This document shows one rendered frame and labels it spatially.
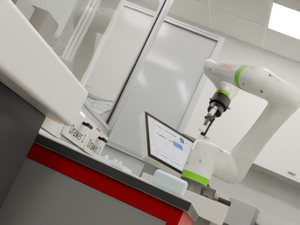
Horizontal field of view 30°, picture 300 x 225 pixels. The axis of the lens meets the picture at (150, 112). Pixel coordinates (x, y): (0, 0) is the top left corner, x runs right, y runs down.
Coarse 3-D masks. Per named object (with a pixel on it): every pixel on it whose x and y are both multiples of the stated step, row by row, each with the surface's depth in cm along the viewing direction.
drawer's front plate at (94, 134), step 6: (90, 132) 244; (96, 132) 251; (90, 138) 246; (96, 138) 255; (84, 144) 243; (90, 144) 250; (96, 144) 259; (102, 144) 269; (84, 150) 247; (90, 150) 254; (96, 150) 263
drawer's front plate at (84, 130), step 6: (78, 114) 218; (78, 120) 221; (84, 120) 228; (66, 126) 213; (72, 126) 217; (78, 126) 224; (84, 126) 231; (66, 132) 213; (84, 132) 234; (72, 138) 223; (78, 138) 230; (84, 138) 238; (78, 144) 233
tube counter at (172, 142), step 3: (168, 138) 319; (171, 141) 321; (174, 141) 323; (171, 144) 319; (174, 144) 321; (177, 144) 324; (180, 144) 326; (177, 147) 322; (180, 147) 325; (183, 147) 327; (183, 150) 326; (186, 150) 328; (186, 153) 326
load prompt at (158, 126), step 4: (156, 124) 317; (160, 124) 321; (156, 128) 315; (160, 128) 318; (164, 128) 322; (164, 132) 320; (168, 132) 323; (172, 132) 326; (172, 136) 324; (176, 136) 328; (176, 140) 325; (180, 140) 329; (184, 140) 332; (184, 144) 330
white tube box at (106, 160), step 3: (93, 156) 196; (96, 156) 196; (99, 156) 196; (102, 156) 196; (99, 159) 196; (102, 159) 195; (105, 159) 195; (108, 159) 195; (108, 162) 194; (111, 162) 194; (114, 162) 194; (114, 165) 193; (117, 165) 193; (120, 165) 193; (123, 168) 192; (126, 168) 195; (129, 171) 198
